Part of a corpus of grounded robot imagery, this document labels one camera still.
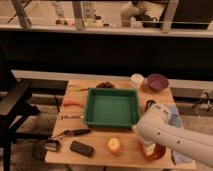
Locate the metal spoon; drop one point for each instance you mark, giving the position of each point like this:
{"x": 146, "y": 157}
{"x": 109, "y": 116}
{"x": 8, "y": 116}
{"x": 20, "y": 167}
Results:
{"x": 70, "y": 117}

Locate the black handled tool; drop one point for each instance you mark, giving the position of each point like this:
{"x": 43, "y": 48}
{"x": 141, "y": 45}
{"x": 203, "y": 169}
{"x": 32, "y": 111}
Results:
{"x": 75, "y": 132}

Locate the blue sponge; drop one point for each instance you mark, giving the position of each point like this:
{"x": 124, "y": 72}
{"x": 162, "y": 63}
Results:
{"x": 175, "y": 118}

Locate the red bowl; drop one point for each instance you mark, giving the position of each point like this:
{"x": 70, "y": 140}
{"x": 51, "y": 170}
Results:
{"x": 159, "y": 152}

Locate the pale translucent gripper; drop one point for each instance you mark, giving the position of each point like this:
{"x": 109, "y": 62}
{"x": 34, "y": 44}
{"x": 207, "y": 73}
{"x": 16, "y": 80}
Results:
{"x": 149, "y": 150}

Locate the black rectangular block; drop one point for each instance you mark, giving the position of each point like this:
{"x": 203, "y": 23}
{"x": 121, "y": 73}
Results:
{"x": 81, "y": 148}

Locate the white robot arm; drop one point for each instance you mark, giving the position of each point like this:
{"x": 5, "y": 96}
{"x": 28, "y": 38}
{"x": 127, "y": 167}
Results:
{"x": 154, "y": 127}

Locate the small metal cup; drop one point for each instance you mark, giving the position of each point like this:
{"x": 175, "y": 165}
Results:
{"x": 149, "y": 103}

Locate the green plastic tray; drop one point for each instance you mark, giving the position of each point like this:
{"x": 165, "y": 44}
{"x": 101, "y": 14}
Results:
{"x": 115, "y": 108}

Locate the yellow red apple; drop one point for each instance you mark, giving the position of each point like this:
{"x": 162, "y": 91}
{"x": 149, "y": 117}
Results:
{"x": 114, "y": 145}

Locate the white plastic cup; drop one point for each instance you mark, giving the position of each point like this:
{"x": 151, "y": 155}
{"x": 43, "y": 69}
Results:
{"x": 136, "y": 80}

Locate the light blue cloth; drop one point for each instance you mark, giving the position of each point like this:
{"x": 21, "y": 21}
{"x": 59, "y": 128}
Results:
{"x": 179, "y": 158}

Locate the purple bowl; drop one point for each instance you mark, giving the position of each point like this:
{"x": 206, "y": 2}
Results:
{"x": 157, "y": 82}

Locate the black stand on left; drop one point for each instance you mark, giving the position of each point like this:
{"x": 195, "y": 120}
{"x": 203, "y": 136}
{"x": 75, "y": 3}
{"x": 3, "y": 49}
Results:
{"x": 14, "y": 110}

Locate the orange carrot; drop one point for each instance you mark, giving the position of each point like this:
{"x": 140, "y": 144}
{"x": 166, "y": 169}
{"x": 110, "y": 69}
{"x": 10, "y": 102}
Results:
{"x": 72, "y": 102}

